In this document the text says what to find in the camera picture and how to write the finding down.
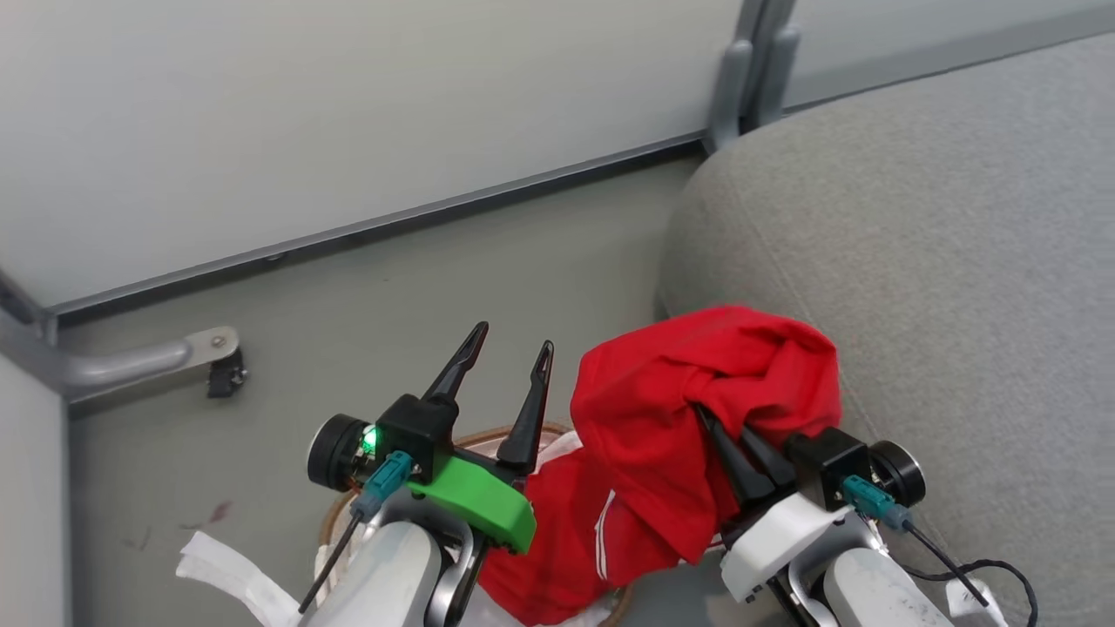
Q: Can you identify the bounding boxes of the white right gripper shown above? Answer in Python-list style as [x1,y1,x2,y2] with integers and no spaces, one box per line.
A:
[693,404,843,603]

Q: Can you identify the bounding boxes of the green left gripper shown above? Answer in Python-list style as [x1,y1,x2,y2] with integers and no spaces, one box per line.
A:
[407,321,556,556]

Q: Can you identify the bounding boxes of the red garment white stripes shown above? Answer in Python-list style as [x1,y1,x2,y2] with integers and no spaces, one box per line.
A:
[477,305,844,627]

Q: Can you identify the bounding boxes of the round brown laundry basket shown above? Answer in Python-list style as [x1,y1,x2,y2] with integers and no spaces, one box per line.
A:
[317,422,637,627]

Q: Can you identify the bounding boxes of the black caster wheel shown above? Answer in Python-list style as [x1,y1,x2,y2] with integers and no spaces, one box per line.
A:
[206,348,248,400]

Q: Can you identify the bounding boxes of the grey fabric sofa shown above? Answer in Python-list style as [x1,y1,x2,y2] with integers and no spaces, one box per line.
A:
[657,33,1115,627]

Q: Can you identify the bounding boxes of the grey metal partition foot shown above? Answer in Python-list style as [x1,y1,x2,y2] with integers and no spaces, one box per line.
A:
[0,279,241,406]

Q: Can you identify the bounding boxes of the black right cable teal plug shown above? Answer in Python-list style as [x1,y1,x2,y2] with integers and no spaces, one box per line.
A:
[841,475,1040,627]

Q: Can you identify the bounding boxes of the black cable teal plug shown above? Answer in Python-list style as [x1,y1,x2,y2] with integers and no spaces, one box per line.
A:
[298,450,416,615]
[841,475,1040,627]

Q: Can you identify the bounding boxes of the black left cable teal plug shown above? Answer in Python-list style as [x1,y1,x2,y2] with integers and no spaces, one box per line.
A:
[298,450,416,615]

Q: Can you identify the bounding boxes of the dark grey partition base rail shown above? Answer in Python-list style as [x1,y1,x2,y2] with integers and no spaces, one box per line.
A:
[782,4,1115,112]
[48,131,708,325]

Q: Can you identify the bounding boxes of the white fabric basket strap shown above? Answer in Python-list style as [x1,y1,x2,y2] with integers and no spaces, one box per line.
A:
[174,529,304,627]

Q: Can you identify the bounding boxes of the grey partition post bracket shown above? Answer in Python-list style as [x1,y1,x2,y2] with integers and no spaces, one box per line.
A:
[704,0,802,155]

